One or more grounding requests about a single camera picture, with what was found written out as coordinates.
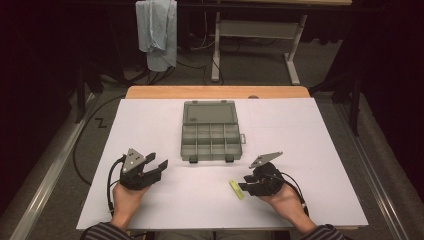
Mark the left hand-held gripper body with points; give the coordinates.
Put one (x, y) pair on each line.
(133, 178)

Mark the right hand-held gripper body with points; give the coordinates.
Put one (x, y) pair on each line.
(266, 183)

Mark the small yellow-green bar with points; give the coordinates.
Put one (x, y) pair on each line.
(236, 189)

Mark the grey compartment storage box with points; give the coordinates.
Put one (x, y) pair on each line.
(210, 133)

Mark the person's left hand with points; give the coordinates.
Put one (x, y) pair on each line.
(125, 203)

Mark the person's right hand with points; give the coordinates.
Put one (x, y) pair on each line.
(286, 203)

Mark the black stand leg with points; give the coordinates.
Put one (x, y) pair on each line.
(80, 93)
(355, 103)

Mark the light blue hanging cloth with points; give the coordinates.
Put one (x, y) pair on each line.
(156, 30)

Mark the metal floor rail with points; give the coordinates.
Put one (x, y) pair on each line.
(376, 186)
(43, 186)

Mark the white metal table frame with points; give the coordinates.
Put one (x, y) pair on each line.
(256, 29)

